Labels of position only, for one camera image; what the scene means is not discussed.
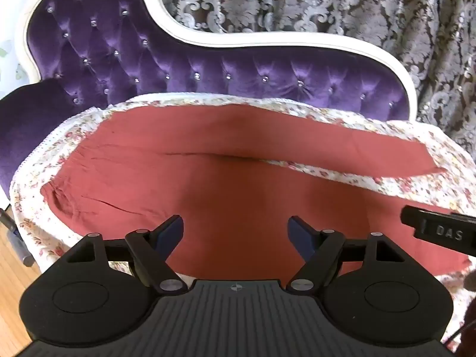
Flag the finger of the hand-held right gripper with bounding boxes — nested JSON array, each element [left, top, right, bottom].
[[400, 205, 476, 228]]

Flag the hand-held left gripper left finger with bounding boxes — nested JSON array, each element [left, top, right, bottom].
[[65, 214, 186, 294]]

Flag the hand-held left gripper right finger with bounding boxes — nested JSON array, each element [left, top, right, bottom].
[[288, 215, 408, 293]]

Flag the red pants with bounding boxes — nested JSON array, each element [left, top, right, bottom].
[[40, 104, 474, 278]]

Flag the floral blanket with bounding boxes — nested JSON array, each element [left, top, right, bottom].
[[9, 93, 476, 322]]

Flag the dark metal rod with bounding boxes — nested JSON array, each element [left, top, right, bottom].
[[0, 206, 33, 267]]

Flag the purple tufted sofa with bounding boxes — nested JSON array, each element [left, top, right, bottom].
[[0, 0, 419, 202]]

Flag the grey damask curtain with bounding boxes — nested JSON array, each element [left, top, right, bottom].
[[147, 0, 476, 154]]

